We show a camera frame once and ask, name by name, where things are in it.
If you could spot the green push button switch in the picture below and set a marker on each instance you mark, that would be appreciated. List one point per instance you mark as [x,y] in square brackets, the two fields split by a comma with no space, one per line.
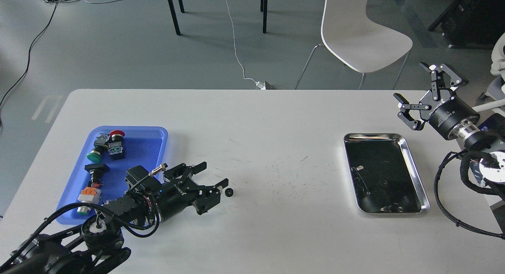
[100,146]

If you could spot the white office chair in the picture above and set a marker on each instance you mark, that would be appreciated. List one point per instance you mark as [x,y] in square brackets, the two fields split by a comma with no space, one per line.
[496,88]

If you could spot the small black gear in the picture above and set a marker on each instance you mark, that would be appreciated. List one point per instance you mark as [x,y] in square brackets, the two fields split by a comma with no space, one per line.
[229,192]

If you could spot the white plastic chair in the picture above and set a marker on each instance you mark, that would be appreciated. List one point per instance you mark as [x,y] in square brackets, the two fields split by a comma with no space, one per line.
[358,42]

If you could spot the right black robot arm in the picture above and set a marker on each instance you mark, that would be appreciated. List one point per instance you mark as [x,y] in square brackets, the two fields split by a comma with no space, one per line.
[482,167]

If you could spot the silver metal tray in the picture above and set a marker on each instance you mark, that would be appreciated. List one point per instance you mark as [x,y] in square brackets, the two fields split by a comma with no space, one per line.
[384,177]

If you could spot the black cabinet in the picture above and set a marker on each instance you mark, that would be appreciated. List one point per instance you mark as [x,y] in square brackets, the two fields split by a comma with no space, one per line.
[472,24]

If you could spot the orange grey push button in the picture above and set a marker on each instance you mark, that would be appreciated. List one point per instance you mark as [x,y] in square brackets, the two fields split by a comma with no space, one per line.
[89,195]

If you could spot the black selector switch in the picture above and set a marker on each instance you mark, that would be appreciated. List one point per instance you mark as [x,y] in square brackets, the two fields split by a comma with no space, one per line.
[96,170]

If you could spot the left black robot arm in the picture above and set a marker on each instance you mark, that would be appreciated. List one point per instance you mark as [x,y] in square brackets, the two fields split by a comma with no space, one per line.
[97,245]

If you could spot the red mushroom push button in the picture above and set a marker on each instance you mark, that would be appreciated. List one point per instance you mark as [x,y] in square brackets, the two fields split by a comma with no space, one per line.
[116,148]

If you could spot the blue plastic tray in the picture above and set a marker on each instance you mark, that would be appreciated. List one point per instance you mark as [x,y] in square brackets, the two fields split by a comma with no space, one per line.
[136,145]

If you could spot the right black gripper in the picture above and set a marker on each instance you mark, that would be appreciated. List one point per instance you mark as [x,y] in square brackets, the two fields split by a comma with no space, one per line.
[440,107]

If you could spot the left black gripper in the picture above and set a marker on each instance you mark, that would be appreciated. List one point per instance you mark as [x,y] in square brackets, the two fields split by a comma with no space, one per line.
[173,196]

